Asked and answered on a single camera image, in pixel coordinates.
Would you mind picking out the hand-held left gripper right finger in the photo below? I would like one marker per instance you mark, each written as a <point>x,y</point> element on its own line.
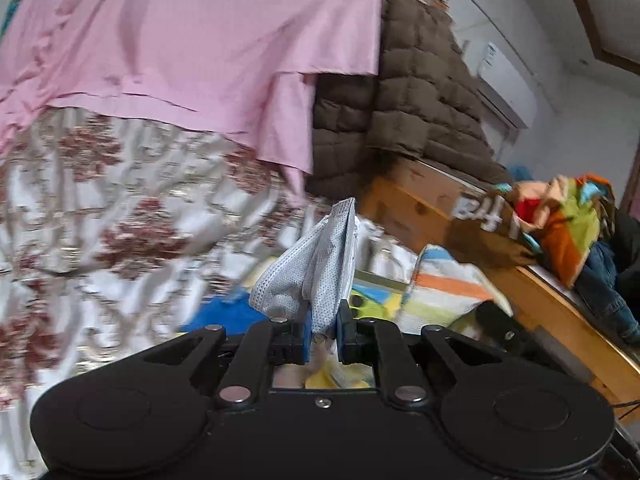
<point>344,337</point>

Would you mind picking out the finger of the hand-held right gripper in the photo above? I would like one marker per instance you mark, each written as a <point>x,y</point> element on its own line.
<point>495,322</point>

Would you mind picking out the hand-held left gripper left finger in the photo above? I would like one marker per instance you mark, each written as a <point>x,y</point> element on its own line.
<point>305,342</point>

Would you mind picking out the grey box with painted bottom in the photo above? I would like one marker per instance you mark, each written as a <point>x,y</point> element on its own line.
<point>372,302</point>

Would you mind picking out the striped cloth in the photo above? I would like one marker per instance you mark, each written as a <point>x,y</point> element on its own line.
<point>445,285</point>

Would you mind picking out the blue face mask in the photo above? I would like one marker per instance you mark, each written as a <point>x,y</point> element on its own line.
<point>325,260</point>

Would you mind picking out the brown cloth with white print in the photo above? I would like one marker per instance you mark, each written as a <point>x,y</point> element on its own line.
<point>495,245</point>

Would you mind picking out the blue yellow cloth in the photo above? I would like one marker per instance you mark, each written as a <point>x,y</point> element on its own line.
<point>225,315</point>

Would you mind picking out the blue jeans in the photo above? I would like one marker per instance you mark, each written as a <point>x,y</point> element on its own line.
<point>610,280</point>

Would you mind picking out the colourful patchwork cloth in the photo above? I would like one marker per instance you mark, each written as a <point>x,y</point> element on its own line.
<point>570,230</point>

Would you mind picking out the dark jacket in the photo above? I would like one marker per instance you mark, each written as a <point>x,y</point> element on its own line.
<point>630,240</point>

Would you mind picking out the cardboard box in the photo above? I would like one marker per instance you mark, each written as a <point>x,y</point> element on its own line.
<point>430,180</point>

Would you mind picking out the brown puffer jacket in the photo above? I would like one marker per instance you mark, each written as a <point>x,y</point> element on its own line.
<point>425,100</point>

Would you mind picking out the white air conditioner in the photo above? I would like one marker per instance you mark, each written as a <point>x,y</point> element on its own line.
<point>505,85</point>

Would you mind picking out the floral satin blanket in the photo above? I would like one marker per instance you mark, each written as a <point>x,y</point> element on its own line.
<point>100,210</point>

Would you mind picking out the pink hanging bed sheet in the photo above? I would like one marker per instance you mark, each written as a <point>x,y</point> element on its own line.
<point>200,35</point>

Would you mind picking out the wooden bed frame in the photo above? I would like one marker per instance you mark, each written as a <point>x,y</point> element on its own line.
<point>400,205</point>

